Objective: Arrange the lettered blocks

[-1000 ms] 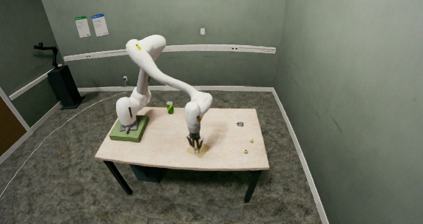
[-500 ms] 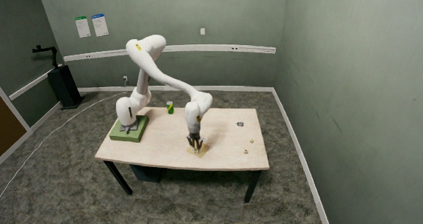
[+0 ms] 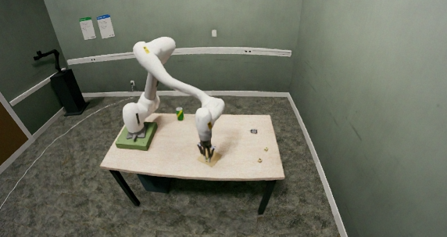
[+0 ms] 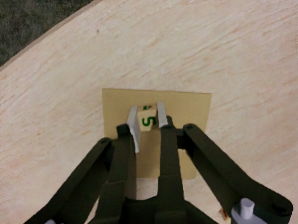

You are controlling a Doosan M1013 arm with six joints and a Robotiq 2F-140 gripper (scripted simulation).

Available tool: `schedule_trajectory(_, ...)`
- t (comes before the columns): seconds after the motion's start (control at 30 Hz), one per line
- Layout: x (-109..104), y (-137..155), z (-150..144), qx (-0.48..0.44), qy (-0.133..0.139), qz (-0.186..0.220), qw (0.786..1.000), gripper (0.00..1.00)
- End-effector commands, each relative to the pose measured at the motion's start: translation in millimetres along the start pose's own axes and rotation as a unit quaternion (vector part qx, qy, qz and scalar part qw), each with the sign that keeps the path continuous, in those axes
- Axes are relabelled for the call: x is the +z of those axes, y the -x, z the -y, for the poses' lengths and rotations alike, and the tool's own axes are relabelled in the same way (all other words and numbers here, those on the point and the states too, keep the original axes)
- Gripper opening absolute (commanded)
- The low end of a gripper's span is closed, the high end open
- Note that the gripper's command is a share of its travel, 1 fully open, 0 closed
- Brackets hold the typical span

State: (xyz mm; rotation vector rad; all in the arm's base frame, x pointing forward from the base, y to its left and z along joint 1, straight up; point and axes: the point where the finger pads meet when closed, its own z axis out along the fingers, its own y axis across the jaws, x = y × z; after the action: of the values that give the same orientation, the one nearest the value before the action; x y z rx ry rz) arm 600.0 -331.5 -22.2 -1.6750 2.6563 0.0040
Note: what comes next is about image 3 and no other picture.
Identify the beige flat mat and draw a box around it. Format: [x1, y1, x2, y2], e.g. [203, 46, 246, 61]
[197, 151, 222, 167]

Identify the green drink can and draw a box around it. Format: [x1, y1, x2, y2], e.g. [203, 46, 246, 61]
[176, 107, 184, 121]

